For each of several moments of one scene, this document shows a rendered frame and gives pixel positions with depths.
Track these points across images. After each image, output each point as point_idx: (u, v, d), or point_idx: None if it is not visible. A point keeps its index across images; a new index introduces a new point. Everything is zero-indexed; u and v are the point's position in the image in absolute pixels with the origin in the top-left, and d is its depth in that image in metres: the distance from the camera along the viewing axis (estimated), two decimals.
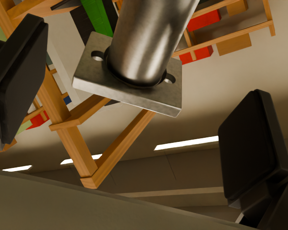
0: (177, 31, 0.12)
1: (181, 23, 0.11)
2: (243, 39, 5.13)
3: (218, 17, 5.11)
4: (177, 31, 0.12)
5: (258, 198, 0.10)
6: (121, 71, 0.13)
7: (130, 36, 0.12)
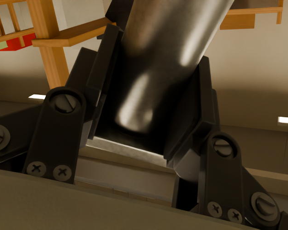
0: (183, 78, 0.10)
1: (188, 70, 0.10)
2: (248, 19, 4.94)
3: None
4: (183, 79, 0.10)
5: (184, 152, 0.10)
6: (118, 120, 0.11)
7: (129, 83, 0.10)
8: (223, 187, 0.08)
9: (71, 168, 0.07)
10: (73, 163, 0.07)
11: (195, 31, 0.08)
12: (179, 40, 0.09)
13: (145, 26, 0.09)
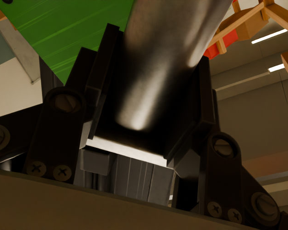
0: (183, 78, 0.10)
1: (188, 70, 0.10)
2: None
3: None
4: (183, 78, 0.10)
5: (184, 152, 0.10)
6: (118, 120, 0.11)
7: (129, 83, 0.10)
8: (223, 187, 0.08)
9: (71, 168, 0.07)
10: (73, 163, 0.07)
11: (195, 31, 0.08)
12: (178, 40, 0.09)
13: (145, 26, 0.09)
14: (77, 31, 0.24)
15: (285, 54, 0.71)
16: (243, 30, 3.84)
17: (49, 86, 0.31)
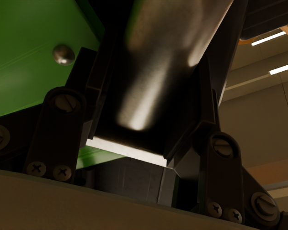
0: (183, 78, 0.10)
1: (188, 70, 0.10)
2: None
3: None
4: (183, 78, 0.10)
5: (184, 152, 0.10)
6: (118, 120, 0.11)
7: (129, 83, 0.10)
8: (223, 187, 0.08)
9: (71, 168, 0.07)
10: (73, 163, 0.07)
11: (195, 31, 0.08)
12: (179, 40, 0.09)
13: (145, 26, 0.09)
14: None
15: None
16: None
17: None
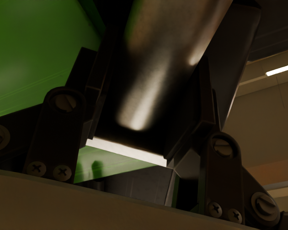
0: (183, 78, 0.10)
1: (188, 70, 0.10)
2: None
3: None
4: (183, 78, 0.10)
5: (184, 152, 0.10)
6: (118, 120, 0.11)
7: (129, 83, 0.10)
8: (223, 187, 0.08)
9: (71, 168, 0.07)
10: (73, 163, 0.07)
11: (195, 31, 0.08)
12: (178, 40, 0.09)
13: (144, 27, 0.09)
14: None
15: None
16: None
17: None
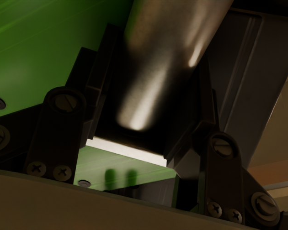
0: (183, 78, 0.10)
1: (188, 70, 0.10)
2: None
3: None
4: (183, 79, 0.10)
5: (184, 152, 0.10)
6: (118, 120, 0.11)
7: (129, 83, 0.10)
8: (223, 187, 0.08)
9: (71, 168, 0.07)
10: (73, 163, 0.07)
11: (195, 31, 0.08)
12: (179, 40, 0.09)
13: (145, 27, 0.09)
14: None
15: None
16: None
17: None
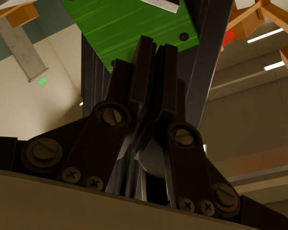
0: None
1: None
2: None
3: None
4: None
5: (147, 143, 0.09)
6: None
7: None
8: (191, 180, 0.08)
9: (104, 181, 0.07)
10: (107, 177, 0.07)
11: None
12: None
13: None
14: (124, 23, 0.29)
15: (284, 49, 0.77)
16: (240, 29, 3.92)
17: (90, 70, 0.37)
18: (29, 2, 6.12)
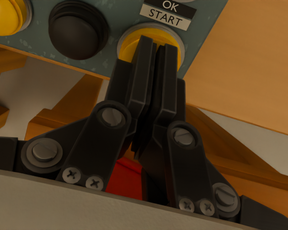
0: None
1: None
2: None
3: None
4: None
5: (147, 143, 0.09)
6: None
7: None
8: (190, 180, 0.08)
9: (104, 181, 0.07)
10: (107, 177, 0.07)
11: None
12: None
13: None
14: None
15: None
16: None
17: None
18: None
